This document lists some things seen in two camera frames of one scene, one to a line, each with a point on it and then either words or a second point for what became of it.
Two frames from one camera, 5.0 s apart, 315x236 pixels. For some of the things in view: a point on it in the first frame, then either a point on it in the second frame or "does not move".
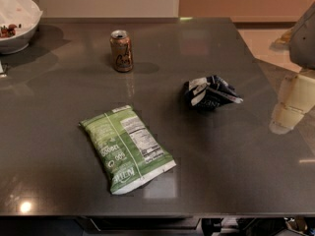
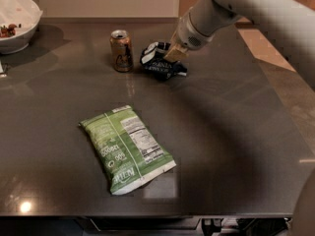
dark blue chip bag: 210,92 → 155,64
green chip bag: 130,153 does not move
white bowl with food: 19,19 does not move
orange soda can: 122,50 does not move
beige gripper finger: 297,92 → 176,53
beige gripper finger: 285,117 → 174,39
